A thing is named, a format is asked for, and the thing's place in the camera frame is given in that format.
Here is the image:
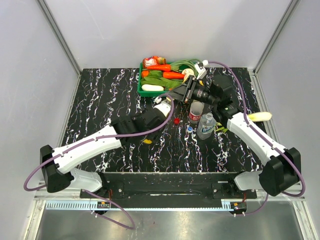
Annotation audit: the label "yellow juice bottle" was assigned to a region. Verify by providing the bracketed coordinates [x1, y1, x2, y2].
[143, 139, 153, 145]

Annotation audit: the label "pale toy corn cob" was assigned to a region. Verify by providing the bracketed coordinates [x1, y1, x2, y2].
[247, 111, 272, 122]

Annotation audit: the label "green toy leafy vegetable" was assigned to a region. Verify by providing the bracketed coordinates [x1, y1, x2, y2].
[140, 70, 184, 91]

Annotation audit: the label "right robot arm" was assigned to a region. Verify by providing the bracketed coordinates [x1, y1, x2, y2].
[169, 75, 301, 198]

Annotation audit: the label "toy mushroom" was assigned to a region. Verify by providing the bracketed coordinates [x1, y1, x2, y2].
[181, 68, 195, 81]

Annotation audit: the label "upper toy carrot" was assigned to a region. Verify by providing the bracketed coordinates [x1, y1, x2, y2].
[146, 64, 172, 72]

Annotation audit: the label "green toy scallions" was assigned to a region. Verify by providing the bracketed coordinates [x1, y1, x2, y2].
[169, 59, 200, 77]

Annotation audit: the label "red bottle cap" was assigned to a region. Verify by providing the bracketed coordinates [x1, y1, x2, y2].
[173, 118, 180, 125]

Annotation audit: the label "white toy radish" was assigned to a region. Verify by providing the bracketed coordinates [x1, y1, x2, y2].
[141, 84, 164, 92]

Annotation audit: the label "blue label water bottle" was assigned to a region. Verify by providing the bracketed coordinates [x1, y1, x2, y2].
[196, 112, 217, 140]

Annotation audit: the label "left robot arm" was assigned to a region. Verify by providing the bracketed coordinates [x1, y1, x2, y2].
[40, 103, 171, 198]

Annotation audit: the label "red white snack packet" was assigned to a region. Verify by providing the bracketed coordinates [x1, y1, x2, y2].
[142, 55, 167, 69]

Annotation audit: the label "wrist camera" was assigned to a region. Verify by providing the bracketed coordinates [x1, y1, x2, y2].
[194, 60, 209, 80]
[154, 96, 174, 118]

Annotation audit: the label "toy celery stalk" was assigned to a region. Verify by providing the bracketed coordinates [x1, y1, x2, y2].
[214, 122, 228, 134]

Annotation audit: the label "green plastic tray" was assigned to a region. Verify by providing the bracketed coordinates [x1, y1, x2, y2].
[137, 63, 169, 97]

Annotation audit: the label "white bottle cap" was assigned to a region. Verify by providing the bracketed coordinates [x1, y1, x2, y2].
[187, 126, 193, 133]

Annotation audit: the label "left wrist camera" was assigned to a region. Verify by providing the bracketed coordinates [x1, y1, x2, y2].
[154, 96, 174, 118]

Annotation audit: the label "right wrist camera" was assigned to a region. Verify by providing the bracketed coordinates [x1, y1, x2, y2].
[194, 60, 209, 80]

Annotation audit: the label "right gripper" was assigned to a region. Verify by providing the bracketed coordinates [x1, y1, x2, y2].
[165, 75, 218, 107]

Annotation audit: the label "small toy tomato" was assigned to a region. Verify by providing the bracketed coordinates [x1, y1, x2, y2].
[141, 70, 150, 78]

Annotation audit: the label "toy carrot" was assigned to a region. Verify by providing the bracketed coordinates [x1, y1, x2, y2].
[146, 64, 172, 72]
[162, 71, 185, 80]

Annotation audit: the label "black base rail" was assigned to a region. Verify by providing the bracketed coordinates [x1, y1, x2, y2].
[92, 172, 258, 208]

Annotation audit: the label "lower toy carrot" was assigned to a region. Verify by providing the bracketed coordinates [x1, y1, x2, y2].
[162, 71, 185, 80]

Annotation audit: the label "red label water bottle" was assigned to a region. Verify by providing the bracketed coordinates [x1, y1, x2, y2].
[188, 100, 205, 124]

